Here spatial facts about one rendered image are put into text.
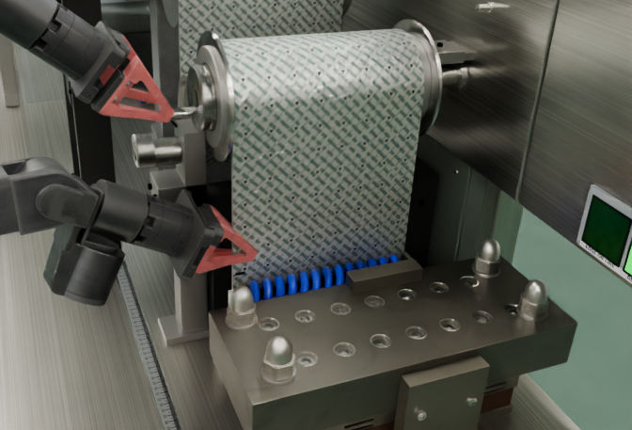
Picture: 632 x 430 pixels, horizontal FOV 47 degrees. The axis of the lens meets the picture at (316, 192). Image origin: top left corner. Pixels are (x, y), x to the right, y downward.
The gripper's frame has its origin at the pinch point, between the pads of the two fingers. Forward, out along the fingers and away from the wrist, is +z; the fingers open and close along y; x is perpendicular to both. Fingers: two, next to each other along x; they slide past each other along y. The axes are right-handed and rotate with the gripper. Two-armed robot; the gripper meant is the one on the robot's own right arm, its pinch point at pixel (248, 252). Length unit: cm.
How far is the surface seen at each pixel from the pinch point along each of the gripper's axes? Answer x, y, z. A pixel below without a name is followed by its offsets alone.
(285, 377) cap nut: -4.2, 17.9, 0.1
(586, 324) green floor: -22, -79, 184
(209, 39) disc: 20.1, -6.8, -13.8
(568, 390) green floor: -36, -55, 159
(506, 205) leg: 16, -13, 46
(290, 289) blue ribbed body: -1.5, 3.5, 5.5
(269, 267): -1.0, 0.3, 3.5
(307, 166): 12.6, 0.3, 1.0
